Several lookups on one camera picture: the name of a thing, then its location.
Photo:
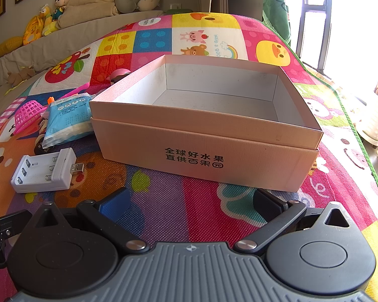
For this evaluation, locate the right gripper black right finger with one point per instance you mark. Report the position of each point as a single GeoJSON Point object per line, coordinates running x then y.
{"type": "Point", "coordinates": [281, 218]}

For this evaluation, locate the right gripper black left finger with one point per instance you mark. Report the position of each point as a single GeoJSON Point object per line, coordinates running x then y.
{"type": "Point", "coordinates": [100, 217]}

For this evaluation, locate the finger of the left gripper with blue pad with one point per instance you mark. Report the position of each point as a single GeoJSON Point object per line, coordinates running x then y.
{"type": "Point", "coordinates": [11, 225]}

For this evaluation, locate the white battery charger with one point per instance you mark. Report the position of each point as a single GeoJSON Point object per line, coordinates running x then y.
{"type": "Point", "coordinates": [46, 173]}

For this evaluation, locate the blue white snack bag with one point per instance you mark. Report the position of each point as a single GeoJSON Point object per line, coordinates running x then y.
{"type": "Point", "coordinates": [69, 119]}

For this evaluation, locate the orange plastic toy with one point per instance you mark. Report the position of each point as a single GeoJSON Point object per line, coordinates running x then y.
{"type": "Point", "coordinates": [50, 100]}

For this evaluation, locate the pink cartoon figure toy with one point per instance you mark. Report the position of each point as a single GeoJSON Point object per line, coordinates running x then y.
{"type": "Point", "coordinates": [118, 74]}

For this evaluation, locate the colourful cartoon play mat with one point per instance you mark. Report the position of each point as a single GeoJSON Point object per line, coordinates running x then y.
{"type": "Point", "coordinates": [169, 207]}

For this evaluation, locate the pink cardboard box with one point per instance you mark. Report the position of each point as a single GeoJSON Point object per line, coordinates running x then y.
{"type": "Point", "coordinates": [225, 120]}

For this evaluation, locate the pink plastic toy strainer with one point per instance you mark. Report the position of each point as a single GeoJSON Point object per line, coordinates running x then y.
{"type": "Point", "coordinates": [32, 111]}

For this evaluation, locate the brown small plush toy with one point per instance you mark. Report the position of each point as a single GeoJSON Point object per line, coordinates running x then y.
{"type": "Point", "coordinates": [14, 79]}

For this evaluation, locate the beige sofa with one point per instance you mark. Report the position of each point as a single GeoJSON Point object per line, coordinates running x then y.
{"type": "Point", "coordinates": [46, 52]}

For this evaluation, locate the yellow plush toy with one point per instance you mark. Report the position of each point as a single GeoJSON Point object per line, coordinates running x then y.
{"type": "Point", "coordinates": [39, 26]}

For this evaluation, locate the green dinosaur towel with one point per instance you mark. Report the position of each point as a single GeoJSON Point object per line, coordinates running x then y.
{"type": "Point", "coordinates": [276, 16]}

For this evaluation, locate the beige folded blanket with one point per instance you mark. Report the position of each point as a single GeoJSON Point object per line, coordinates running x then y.
{"type": "Point", "coordinates": [81, 11]}

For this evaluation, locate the cartoon boy plush doll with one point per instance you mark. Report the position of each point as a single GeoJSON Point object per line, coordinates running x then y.
{"type": "Point", "coordinates": [60, 6]}

